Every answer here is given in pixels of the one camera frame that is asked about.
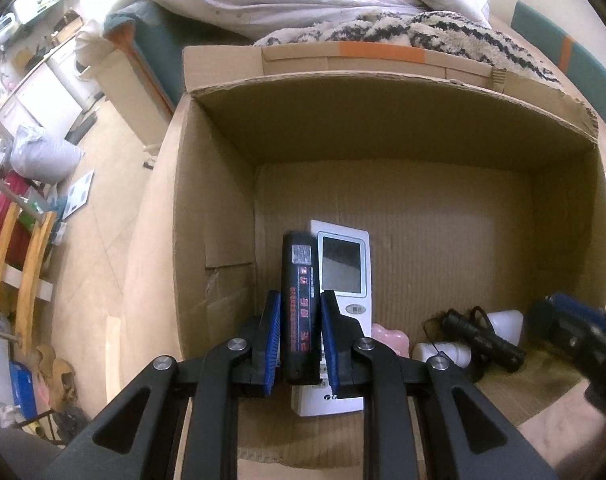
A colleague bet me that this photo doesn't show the white bathroom scale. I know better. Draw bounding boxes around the white bathroom scale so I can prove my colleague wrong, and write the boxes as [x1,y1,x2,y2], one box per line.
[58,170,95,221]

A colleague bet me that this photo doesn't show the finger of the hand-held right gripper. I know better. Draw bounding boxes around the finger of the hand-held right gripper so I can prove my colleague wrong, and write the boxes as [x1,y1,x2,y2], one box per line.
[528,292,606,356]

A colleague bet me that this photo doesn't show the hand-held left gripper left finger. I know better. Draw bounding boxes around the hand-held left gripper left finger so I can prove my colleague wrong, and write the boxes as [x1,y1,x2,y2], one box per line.
[43,290,283,480]

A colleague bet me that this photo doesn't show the teal mattress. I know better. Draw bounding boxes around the teal mattress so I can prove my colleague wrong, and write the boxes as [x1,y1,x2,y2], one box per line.
[106,0,254,111]

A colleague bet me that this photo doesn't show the black flashlight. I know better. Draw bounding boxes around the black flashlight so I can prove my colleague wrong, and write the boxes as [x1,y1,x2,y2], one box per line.
[423,305,527,386]

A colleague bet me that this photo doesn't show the wooden chair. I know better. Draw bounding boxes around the wooden chair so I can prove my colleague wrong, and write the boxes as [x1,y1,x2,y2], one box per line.
[0,200,59,361]

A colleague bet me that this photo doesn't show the white plastic bag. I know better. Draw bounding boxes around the white plastic bag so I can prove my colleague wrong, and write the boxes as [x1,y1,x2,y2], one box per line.
[8,125,83,184]

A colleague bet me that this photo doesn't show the white remote control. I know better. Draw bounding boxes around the white remote control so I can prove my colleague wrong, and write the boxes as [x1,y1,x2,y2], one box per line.
[290,219,373,417]

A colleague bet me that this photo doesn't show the red bag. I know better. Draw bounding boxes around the red bag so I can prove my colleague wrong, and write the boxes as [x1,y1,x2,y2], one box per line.
[0,170,31,268]

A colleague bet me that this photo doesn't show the black red label battery pack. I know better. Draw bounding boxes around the black red label battery pack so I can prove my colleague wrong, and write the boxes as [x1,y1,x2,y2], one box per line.
[281,231,320,386]

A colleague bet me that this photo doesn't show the brown slippers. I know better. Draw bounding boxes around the brown slippers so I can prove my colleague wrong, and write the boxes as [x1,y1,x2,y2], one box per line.
[36,344,79,413]

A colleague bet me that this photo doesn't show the brown cardboard box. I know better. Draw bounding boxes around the brown cardboard box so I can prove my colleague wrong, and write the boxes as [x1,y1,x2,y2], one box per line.
[120,44,606,466]

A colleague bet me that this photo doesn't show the white cabinet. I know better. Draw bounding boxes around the white cabinet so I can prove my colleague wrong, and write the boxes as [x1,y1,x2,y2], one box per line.
[0,42,106,136]

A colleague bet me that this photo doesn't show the teal cushion with orange stripe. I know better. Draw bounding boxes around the teal cushion with orange stripe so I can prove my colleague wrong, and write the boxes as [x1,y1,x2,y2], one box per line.
[510,0,606,141]

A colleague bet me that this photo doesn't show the white blue label pill bottle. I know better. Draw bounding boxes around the white blue label pill bottle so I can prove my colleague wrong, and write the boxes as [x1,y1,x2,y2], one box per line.
[412,341,472,370]

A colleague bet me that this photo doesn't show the blue box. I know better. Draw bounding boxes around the blue box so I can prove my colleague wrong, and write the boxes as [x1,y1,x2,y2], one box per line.
[8,360,38,423]

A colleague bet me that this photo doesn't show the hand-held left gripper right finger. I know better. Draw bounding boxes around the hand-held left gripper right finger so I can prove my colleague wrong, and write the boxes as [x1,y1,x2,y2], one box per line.
[321,290,558,480]

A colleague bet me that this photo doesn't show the pink heart-shaped case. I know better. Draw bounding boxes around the pink heart-shaped case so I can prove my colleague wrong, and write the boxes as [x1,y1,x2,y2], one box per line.
[372,322,410,358]

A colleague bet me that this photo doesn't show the black patterned fluffy blanket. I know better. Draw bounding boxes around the black patterned fluffy blanket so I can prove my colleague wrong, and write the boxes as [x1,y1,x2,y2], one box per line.
[253,9,574,86]

